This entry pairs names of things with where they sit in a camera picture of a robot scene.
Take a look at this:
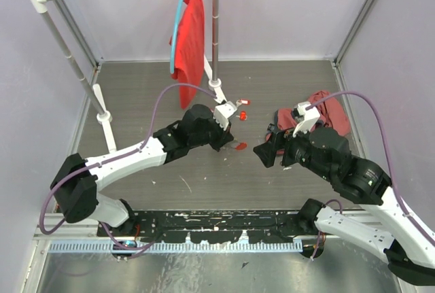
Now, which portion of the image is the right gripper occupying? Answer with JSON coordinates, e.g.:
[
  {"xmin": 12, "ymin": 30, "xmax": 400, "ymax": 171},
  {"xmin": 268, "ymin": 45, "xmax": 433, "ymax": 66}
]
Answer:
[{"xmin": 251, "ymin": 119, "xmax": 332, "ymax": 180}]

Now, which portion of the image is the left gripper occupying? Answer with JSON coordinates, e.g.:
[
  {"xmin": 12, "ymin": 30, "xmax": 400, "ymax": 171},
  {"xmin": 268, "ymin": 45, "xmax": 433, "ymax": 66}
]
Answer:
[{"xmin": 190, "ymin": 114, "xmax": 234, "ymax": 153}]

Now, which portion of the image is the keyring with red tag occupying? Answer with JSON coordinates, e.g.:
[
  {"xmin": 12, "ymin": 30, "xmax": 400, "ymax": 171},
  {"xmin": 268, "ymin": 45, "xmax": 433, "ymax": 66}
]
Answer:
[{"xmin": 224, "ymin": 140, "xmax": 247, "ymax": 151}]

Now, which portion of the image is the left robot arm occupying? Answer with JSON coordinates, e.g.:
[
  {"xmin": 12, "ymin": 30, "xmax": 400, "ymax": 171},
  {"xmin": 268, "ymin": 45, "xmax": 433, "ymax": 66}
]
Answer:
[{"xmin": 50, "ymin": 102, "xmax": 237, "ymax": 236}]

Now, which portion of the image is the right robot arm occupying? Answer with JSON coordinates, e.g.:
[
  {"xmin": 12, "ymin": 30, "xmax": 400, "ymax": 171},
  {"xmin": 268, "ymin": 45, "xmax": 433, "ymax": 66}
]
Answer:
[{"xmin": 253, "ymin": 128, "xmax": 434, "ymax": 286}]

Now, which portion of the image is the far key with red tag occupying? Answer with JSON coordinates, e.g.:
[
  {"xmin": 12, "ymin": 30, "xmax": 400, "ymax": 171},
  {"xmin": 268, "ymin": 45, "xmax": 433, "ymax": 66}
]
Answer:
[{"xmin": 236, "ymin": 99, "xmax": 251, "ymax": 107}]

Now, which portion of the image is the crumpled red shirt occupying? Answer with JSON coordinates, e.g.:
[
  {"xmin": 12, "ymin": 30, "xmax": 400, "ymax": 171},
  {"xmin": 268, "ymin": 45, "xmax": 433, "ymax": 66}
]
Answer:
[{"xmin": 272, "ymin": 98, "xmax": 351, "ymax": 136}]

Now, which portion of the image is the red shirt on hanger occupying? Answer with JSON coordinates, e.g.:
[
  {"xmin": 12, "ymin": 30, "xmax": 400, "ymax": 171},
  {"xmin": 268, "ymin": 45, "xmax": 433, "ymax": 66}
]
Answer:
[{"xmin": 171, "ymin": 0, "xmax": 205, "ymax": 109}]

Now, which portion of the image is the blue hanger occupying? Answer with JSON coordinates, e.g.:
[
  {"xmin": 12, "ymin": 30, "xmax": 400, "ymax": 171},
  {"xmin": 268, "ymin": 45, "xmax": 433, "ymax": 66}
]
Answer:
[{"xmin": 169, "ymin": 0, "xmax": 184, "ymax": 74}]

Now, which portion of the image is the clothes rack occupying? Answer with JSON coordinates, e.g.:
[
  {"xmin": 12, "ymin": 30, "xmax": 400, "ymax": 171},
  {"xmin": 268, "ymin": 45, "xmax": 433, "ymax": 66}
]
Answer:
[{"xmin": 29, "ymin": 0, "xmax": 227, "ymax": 152}]

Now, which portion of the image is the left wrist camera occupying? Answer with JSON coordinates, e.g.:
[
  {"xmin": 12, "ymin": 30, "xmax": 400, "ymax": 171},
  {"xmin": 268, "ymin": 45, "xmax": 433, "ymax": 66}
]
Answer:
[{"xmin": 213, "ymin": 101, "xmax": 237, "ymax": 130}]

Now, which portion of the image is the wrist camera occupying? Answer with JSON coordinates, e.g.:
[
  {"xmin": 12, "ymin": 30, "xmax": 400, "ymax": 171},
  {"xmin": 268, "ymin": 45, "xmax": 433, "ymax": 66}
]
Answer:
[
  {"xmin": 213, "ymin": 101, "xmax": 237, "ymax": 130},
  {"xmin": 292, "ymin": 101, "xmax": 320, "ymax": 137}
]

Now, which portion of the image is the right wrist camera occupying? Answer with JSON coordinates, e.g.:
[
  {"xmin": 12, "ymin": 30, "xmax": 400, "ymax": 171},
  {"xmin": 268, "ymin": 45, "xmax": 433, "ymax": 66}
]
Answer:
[{"xmin": 292, "ymin": 101, "xmax": 320, "ymax": 137}]

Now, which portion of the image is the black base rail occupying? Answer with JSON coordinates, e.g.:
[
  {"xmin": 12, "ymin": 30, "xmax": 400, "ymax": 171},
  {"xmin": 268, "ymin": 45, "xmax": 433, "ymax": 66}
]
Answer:
[{"xmin": 97, "ymin": 210, "xmax": 318, "ymax": 244}]

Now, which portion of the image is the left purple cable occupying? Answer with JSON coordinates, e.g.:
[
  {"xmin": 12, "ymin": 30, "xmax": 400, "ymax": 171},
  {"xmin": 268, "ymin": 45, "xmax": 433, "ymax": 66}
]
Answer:
[{"xmin": 39, "ymin": 84, "xmax": 220, "ymax": 260}]

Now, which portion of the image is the purple cable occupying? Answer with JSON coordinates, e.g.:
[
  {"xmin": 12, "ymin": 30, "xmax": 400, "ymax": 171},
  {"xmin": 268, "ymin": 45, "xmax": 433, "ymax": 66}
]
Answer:
[
  {"xmin": 305, "ymin": 90, "xmax": 435, "ymax": 239},
  {"xmin": 39, "ymin": 84, "xmax": 220, "ymax": 260}
]

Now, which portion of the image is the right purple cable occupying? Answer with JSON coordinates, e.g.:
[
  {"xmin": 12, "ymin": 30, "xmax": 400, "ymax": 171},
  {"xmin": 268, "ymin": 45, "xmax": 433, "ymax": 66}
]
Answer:
[{"xmin": 305, "ymin": 90, "xmax": 435, "ymax": 239}]

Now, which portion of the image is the grey cable duct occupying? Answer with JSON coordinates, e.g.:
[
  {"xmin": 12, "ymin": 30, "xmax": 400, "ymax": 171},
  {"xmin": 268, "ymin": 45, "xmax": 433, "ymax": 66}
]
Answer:
[{"xmin": 48, "ymin": 239, "xmax": 303, "ymax": 254}]

